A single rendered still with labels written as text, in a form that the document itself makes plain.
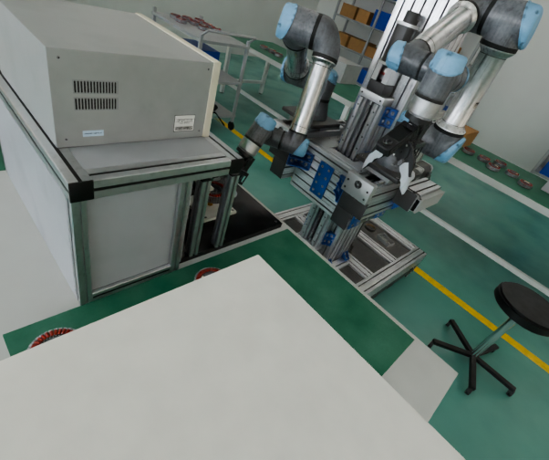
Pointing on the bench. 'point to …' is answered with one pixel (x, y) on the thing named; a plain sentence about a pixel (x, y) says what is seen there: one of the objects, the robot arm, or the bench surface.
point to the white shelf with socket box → (198, 385)
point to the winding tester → (103, 73)
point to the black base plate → (250, 218)
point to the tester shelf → (117, 155)
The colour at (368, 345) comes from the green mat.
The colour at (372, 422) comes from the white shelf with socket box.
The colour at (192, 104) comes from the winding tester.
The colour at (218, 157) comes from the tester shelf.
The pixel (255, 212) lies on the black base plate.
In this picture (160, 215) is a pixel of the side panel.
